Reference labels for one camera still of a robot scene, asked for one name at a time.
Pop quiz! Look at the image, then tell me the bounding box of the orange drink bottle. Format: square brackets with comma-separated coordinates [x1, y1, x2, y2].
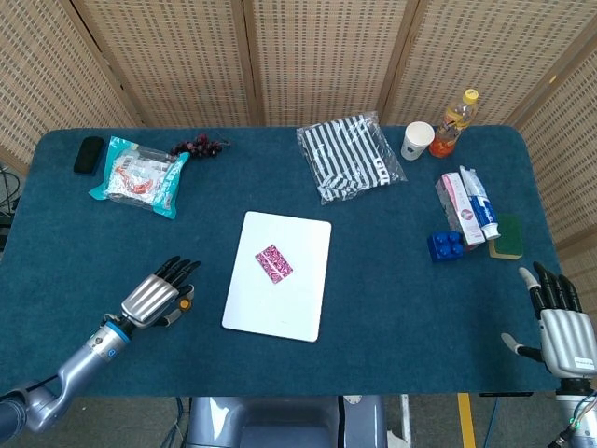
[428, 88, 480, 159]

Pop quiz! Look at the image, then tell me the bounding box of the blue white toothpaste tube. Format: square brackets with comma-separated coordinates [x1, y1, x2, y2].
[458, 165, 502, 241]

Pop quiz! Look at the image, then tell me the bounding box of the blue building block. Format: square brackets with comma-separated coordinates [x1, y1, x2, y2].
[426, 231, 467, 263]

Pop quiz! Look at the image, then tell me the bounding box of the teal snack package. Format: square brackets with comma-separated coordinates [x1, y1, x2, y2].
[88, 135, 191, 220]

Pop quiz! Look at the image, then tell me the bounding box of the pink patterned card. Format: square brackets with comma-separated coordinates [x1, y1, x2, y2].
[254, 244, 295, 284]

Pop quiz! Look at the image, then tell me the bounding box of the dark purple grape bunch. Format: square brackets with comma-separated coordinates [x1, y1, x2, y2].
[169, 133, 231, 160]

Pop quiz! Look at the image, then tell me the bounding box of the white rectangular board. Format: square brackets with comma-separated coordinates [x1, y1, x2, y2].
[221, 211, 333, 343]

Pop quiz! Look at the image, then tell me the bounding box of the green yellow sponge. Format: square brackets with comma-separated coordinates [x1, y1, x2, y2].
[488, 213, 524, 260]

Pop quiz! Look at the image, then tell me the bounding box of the black eraser block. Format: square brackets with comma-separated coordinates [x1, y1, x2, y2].
[73, 136, 106, 175]

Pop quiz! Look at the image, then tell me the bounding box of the pink toothpaste box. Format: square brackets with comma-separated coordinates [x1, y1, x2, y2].
[435, 172, 486, 247]

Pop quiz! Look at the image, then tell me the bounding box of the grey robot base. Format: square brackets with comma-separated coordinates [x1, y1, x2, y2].
[186, 395, 389, 448]

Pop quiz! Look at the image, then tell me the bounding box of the white paper cup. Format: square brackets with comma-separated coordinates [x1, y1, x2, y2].
[400, 121, 436, 161]

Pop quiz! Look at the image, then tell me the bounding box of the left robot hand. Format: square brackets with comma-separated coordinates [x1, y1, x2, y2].
[120, 255, 202, 329]

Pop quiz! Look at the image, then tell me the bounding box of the blue felt table mat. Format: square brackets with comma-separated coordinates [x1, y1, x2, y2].
[0, 124, 561, 398]

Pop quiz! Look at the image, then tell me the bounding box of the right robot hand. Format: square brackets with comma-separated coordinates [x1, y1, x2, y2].
[500, 260, 597, 379]

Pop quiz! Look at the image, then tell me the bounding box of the striped cloth in plastic bag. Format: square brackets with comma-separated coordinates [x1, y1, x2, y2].
[296, 110, 408, 206]

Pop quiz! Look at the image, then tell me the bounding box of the woven folding screen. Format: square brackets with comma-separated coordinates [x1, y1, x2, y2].
[0, 0, 597, 300]

